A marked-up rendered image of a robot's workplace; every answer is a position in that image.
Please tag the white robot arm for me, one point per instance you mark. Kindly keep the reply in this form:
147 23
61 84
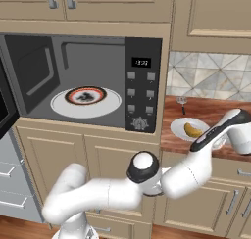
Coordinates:
98 194

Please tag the red and black rimmed plate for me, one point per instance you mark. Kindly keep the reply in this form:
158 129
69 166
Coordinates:
99 96

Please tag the black microwave oven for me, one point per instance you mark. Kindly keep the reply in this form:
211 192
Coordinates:
143 86

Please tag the white plate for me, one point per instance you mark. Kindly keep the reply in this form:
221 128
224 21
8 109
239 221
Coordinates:
178 128

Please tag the white microwave turntable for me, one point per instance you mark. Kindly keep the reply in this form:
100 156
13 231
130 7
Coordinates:
65 109

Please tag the black microwave door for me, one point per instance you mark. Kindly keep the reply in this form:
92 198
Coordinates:
6 109

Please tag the beige base cupboard door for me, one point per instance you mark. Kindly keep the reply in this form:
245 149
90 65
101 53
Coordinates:
114 154
49 151
196 210
241 228

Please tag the small dark food item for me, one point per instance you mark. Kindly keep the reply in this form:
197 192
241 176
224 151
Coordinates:
85 97

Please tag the yellow-brown curved food item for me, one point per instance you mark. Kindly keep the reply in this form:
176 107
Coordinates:
192 131

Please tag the beige drawer front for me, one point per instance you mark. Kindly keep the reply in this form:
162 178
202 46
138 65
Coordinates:
127 228
228 169

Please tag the beige wall cupboard door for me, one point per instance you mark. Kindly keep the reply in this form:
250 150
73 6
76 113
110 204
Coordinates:
215 17
124 4
23 4

